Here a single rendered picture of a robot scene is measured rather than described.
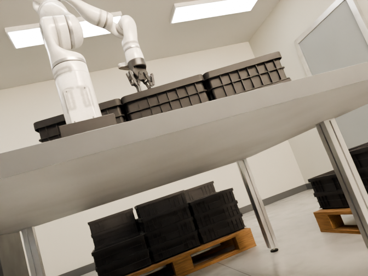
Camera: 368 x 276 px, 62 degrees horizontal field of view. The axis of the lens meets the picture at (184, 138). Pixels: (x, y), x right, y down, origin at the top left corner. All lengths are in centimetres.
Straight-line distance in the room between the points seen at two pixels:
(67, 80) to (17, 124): 405
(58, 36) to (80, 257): 386
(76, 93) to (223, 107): 41
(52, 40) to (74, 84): 13
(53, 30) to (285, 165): 476
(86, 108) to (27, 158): 32
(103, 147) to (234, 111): 25
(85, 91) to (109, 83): 412
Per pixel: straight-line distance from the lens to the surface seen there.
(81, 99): 82
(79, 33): 93
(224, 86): 109
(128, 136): 53
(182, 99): 107
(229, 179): 488
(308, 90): 68
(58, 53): 89
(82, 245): 454
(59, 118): 110
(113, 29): 143
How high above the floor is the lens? 55
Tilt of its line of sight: 10 degrees up
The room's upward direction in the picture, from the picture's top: 19 degrees counter-clockwise
